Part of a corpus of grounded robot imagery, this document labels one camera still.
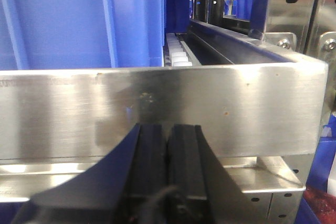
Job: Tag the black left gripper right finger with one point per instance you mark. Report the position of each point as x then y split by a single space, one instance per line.
206 193

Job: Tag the stainless steel shelf rail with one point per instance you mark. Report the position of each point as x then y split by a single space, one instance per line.
55 123

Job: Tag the white roller track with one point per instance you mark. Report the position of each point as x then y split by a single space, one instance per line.
175 54

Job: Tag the steel shelf upright post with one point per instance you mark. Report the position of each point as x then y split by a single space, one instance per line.
305 26

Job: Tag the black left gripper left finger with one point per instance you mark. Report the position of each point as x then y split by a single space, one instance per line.
124 187

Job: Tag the blue bin lower right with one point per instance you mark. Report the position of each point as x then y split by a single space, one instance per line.
318 203

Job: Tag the large blue plastic crate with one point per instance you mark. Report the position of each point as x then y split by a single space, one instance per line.
70 34

